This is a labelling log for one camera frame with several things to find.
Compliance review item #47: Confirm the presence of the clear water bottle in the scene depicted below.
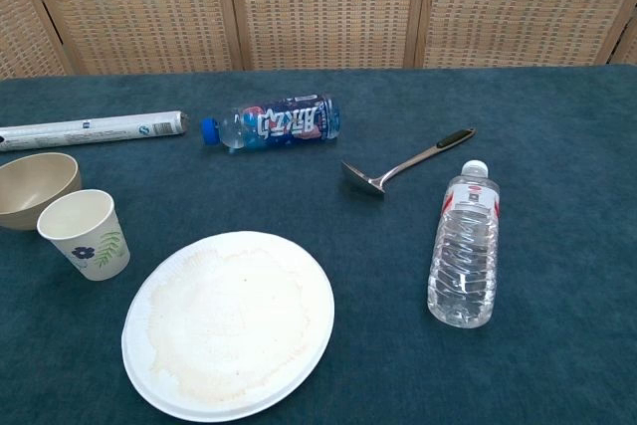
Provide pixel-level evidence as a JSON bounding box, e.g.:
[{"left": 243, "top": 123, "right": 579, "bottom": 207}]
[{"left": 426, "top": 159, "right": 502, "bottom": 329}]

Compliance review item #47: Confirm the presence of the white plastic wrap roll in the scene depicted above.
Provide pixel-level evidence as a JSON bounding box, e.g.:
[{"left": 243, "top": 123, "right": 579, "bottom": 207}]
[{"left": 0, "top": 109, "right": 190, "bottom": 153}]

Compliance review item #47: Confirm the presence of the woven folding screen panel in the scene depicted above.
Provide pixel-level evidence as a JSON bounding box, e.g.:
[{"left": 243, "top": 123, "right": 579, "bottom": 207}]
[
  {"left": 0, "top": 0, "right": 69, "bottom": 81},
  {"left": 609, "top": 11, "right": 637, "bottom": 66},
  {"left": 17, "top": 0, "right": 245, "bottom": 76},
  {"left": 223, "top": 0, "right": 432, "bottom": 72},
  {"left": 415, "top": 0, "right": 637, "bottom": 68}
]

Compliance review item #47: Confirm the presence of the steel ladle black grip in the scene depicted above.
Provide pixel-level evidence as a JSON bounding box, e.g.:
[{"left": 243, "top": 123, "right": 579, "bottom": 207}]
[{"left": 340, "top": 126, "right": 478, "bottom": 202}]

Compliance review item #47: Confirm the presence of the blue labelled drink bottle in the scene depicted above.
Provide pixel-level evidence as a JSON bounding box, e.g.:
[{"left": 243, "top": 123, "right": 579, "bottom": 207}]
[{"left": 200, "top": 94, "right": 343, "bottom": 151}]

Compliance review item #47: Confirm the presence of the teal tablecloth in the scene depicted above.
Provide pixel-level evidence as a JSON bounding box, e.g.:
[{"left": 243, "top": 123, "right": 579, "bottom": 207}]
[{"left": 0, "top": 64, "right": 637, "bottom": 425}]

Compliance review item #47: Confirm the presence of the white paper plate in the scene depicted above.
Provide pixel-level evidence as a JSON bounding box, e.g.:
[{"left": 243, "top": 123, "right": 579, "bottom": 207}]
[{"left": 120, "top": 230, "right": 335, "bottom": 424}]

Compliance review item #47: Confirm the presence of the floral paper cup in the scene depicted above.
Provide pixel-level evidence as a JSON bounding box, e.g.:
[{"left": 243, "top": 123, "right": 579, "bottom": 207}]
[{"left": 36, "top": 188, "right": 131, "bottom": 282}]

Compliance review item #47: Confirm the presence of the beige bowl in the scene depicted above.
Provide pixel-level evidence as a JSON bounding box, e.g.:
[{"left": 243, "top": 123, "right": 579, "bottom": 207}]
[{"left": 0, "top": 152, "right": 84, "bottom": 232}]

